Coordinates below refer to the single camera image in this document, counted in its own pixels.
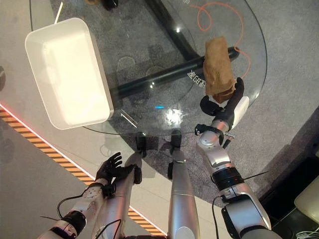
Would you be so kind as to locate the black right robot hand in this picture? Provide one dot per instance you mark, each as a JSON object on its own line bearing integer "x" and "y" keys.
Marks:
{"x": 234, "y": 99}

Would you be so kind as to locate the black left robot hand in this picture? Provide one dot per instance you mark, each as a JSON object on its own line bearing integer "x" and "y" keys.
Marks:
{"x": 112, "y": 167}

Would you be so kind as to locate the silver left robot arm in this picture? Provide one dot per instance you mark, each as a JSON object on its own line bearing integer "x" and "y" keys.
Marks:
{"x": 77, "y": 211}

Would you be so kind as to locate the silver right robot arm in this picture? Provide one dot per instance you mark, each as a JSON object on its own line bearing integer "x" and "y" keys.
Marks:
{"x": 229, "y": 179}

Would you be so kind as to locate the white plastic basket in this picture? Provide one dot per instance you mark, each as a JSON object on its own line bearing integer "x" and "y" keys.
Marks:
{"x": 68, "y": 72}

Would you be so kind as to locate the grey round carpet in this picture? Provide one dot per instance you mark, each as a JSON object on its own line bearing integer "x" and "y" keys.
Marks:
{"x": 249, "y": 99}

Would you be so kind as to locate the silver left robot leg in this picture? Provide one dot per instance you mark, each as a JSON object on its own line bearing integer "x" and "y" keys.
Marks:
{"x": 117, "y": 199}

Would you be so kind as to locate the silver robot leg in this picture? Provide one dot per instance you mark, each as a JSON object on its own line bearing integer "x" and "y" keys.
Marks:
{"x": 117, "y": 199}
{"x": 180, "y": 189}

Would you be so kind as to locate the orange black hazard tape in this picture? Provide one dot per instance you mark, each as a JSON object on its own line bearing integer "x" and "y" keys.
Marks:
{"x": 62, "y": 161}

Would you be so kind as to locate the silver right robot leg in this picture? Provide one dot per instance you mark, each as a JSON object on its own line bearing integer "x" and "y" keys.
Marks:
{"x": 180, "y": 189}

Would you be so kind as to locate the cream upholstered seat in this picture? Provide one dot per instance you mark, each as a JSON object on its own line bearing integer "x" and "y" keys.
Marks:
{"x": 307, "y": 199}

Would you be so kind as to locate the black table base frame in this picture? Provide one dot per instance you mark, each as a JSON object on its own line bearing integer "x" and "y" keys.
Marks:
{"x": 172, "y": 62}

